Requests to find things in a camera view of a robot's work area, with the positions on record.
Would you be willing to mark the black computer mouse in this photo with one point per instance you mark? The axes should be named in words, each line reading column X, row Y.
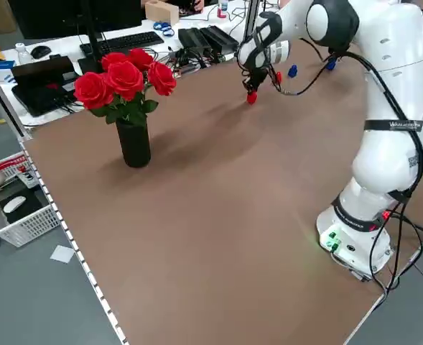
column 40, row 51

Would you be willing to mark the white paper sheet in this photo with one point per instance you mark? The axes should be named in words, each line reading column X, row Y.
column 62, row 254

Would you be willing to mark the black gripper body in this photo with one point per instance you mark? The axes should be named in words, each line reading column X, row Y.
column 256, row 77

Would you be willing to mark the grey metal frame beam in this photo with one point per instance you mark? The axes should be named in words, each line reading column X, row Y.
column 3, row 100

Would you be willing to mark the white bottle with red label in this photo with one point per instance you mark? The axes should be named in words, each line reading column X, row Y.
column 222, row 9

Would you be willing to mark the black monitor stand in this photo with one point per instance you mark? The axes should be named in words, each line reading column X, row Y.
column 92, row 43

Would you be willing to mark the red rose bouquet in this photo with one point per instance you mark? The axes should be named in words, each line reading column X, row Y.
column 125, row 79

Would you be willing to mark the black computer monitor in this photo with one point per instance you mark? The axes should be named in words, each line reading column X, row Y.
column 71, row 14

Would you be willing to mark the black keyboard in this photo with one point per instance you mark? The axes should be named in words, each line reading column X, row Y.
column 125, row 42

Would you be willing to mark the brown cardboard box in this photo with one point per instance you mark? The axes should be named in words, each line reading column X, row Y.
column 162, row 11

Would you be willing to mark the black cylindrical vase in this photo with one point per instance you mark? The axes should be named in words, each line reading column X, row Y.
column 135, row 147

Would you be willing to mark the metal upright post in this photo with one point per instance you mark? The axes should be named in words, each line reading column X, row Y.
column 252, row 18

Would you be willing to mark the aluminium table edge rail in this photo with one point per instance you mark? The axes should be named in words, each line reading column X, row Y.
column 71, row 244

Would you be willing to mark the blue wristbands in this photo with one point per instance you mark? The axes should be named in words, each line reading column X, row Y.
column 162, row 28

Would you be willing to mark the clear water bottle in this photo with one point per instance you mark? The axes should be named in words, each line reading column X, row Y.
column 23, row 54

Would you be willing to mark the red toy block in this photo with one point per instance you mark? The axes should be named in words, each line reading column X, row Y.
column 251, row 98
column 278, row 76

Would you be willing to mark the black power brick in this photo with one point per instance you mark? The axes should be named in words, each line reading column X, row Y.
column 193, row 39
column 220, row 37

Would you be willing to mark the black mouse pad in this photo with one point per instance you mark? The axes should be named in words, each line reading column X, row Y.
column 28, row 206

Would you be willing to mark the blue toy block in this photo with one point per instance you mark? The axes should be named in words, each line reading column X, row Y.
column 292, row 71
column 331, row 65

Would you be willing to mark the white plastic basket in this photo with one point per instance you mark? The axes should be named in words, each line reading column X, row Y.
column 24, row 223

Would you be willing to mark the blue cardboard box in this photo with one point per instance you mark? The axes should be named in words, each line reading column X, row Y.
column 1, row 66

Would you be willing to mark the white computer mouse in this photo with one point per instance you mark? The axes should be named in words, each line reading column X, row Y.
column 14, row 203

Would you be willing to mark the black laptop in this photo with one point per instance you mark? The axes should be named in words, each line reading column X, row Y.
column 42, row 86

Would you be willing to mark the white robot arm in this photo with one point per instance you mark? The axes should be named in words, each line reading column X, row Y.
column 394, row 90

